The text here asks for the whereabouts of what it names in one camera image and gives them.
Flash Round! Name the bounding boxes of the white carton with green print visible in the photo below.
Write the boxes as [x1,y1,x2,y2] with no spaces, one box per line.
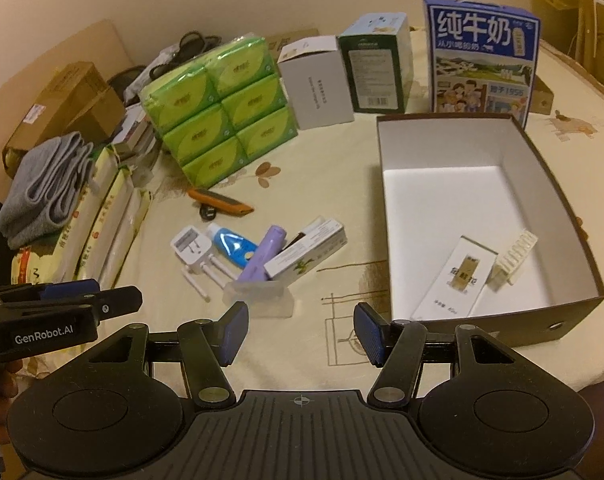
[264,217,347,281]

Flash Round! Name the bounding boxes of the blue hand cream tube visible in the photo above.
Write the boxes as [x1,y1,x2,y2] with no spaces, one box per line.
[205,223,259,268]

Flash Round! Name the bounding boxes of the large brown cardboard box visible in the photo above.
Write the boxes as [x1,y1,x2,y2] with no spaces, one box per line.
[2,61,125,178]

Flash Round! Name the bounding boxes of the green and white box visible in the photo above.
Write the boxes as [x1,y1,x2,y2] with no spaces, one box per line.
[338,12,413,113]

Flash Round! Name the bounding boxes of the black cables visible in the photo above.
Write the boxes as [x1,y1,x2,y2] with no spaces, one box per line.
[149,31,223,78]

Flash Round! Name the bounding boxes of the orange utility knife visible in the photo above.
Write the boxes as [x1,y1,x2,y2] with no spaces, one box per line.
[188,187,255,221]

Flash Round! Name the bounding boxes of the blue milk carton box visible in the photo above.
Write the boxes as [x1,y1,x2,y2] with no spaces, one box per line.
[422,0,541,131]

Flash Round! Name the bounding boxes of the person's left hand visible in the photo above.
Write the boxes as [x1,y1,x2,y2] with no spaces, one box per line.
[0,360,25,448]

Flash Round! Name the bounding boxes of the white box with yellow label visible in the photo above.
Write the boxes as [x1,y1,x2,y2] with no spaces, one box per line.
[412,234,497,322]

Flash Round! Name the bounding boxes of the purple cylindrical tube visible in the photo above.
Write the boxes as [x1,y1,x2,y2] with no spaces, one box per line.
[238,226,287,283]

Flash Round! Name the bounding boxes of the clear plastic holder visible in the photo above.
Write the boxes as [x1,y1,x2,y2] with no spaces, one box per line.
[222,280,295,320]

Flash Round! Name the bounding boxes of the stack of books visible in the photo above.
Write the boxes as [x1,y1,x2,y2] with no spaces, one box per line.
[112,105,163,166]

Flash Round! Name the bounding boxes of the plain white box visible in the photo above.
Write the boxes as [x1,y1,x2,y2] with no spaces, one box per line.
[276,35,356,131]

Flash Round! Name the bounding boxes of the white plastic stick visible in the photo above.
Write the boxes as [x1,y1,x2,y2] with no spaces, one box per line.
[181,267,213,302]
[202,255,240,282]

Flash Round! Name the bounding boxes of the white ribbed plastic piece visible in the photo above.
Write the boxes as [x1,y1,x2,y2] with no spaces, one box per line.
[490,229,538,288]

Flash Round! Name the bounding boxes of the flat cardboard piece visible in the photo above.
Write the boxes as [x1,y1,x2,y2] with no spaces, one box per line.
[267,29,320,53]

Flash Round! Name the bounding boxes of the white power adapter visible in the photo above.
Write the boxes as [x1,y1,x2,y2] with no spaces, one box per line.
[170,227,217,267]

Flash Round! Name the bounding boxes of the small brown cardboard box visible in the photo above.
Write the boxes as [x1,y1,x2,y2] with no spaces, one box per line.
[529,77,555,117]

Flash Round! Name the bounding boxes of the grey folded cloth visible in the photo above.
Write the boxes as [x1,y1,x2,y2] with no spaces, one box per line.
[0,131,95,251]

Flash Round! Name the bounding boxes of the brown storage box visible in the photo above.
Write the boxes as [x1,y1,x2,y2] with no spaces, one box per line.
[376,114,604,348]

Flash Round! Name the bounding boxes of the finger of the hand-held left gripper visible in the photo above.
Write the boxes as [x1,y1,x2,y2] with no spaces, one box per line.
[84,286,144,322]
[0,281,102,307]

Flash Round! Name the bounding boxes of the green tissue pack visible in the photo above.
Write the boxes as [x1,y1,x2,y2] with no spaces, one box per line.
[139,35,299,186]

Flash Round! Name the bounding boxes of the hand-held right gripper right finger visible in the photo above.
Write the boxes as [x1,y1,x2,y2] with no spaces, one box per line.
[353,302,521,409]

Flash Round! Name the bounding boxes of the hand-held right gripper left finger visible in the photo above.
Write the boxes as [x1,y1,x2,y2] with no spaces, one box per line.
[84,301,250,408]

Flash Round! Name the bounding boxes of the flat cardboard sheet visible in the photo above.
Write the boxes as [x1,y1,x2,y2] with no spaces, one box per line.
[0,19,140,111]

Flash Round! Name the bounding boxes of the yellow white bag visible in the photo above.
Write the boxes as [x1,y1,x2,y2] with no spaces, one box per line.
[12,245,83,291]

